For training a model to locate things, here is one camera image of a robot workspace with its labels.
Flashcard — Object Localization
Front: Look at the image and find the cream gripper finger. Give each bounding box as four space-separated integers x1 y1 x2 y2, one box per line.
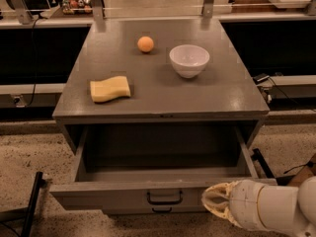
201 181 238 204
202 200 240 227

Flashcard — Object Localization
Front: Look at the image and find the grey top drawer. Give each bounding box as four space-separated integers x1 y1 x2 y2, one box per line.
49 125 278 215

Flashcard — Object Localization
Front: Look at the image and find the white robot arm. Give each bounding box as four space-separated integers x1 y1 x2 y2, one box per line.
201 177 316 237

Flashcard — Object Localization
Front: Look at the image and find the grey metal drawer cabinet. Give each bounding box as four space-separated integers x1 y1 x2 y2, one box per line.
53 18 269 148

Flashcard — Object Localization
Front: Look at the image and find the black metal bar right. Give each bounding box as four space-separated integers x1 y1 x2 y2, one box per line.
251 148 293 186

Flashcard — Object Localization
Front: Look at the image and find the black metal bar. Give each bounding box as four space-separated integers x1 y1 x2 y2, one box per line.
251 148 293 186
21 172 45 237

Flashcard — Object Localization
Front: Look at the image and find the brown cardboard box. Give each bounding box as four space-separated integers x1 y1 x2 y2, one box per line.
288 154 316 187

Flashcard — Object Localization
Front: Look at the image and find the small black device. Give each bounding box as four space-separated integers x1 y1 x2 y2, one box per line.
253 73 270 84

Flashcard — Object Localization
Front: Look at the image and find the white bowl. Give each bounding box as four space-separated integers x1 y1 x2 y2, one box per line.
169 44 210 79

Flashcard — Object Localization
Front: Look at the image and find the yellow sponge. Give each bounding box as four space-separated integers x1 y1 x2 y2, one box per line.
90 76 130 103

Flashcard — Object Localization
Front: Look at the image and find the orange ball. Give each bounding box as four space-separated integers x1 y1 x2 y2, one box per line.
137 37 154 53

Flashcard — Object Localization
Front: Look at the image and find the black metal bar left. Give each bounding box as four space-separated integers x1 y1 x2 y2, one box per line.
21 172 45 237

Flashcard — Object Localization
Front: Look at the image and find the black top drawer handle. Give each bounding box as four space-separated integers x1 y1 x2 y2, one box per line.
146 190 184 206

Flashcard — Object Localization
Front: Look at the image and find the black drawer handle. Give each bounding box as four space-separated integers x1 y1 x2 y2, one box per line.
152 207 172 213
146 190 184 206

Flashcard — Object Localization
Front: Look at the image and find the black lower drawer handle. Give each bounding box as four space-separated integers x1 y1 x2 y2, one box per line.
152 207 172 213

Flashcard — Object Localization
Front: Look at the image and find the grey metal post middle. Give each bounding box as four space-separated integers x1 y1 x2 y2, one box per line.
91 0 105 22

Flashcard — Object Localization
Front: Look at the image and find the black cable left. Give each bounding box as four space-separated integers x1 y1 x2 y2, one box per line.
26 16 41 107

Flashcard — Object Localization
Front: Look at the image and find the grey metal post left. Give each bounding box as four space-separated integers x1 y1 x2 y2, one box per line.
11 0 33 25

